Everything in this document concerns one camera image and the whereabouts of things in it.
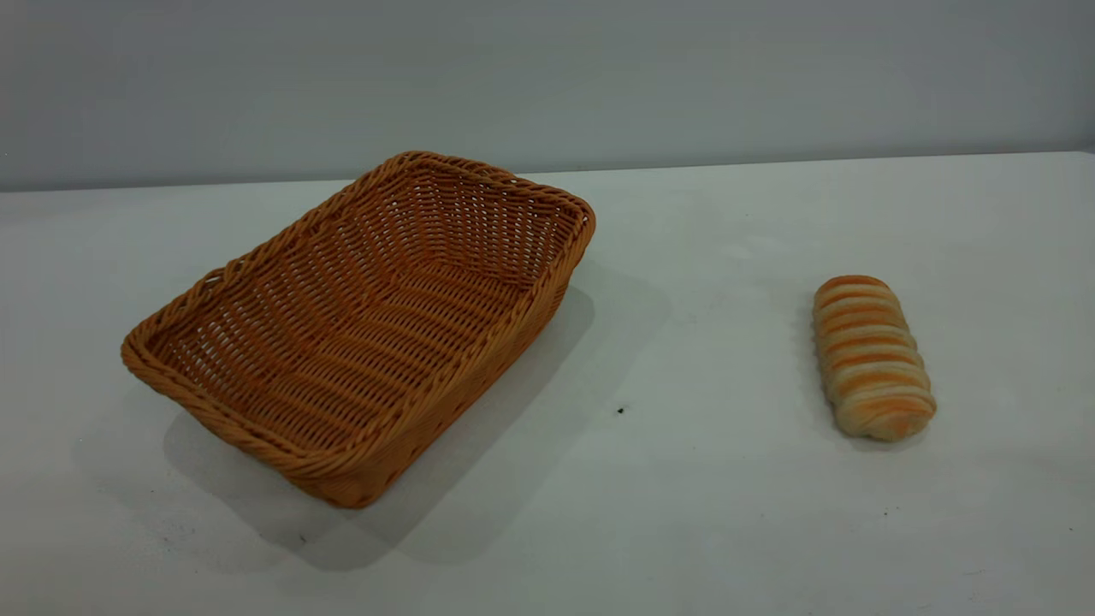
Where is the orange woven wicker basket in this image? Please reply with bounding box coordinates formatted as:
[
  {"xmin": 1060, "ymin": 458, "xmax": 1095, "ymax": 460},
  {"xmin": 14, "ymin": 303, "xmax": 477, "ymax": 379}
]
[{"xmin": 121, "ymin": 151, "xmax": 597, "ymax": 510}]

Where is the striped bread roll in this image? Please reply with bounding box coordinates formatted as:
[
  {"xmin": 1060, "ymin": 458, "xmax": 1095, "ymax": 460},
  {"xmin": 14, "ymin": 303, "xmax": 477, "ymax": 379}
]
[{"xmin": 811, "ymin": 275, "xmax": 938, "ymax": 443}]

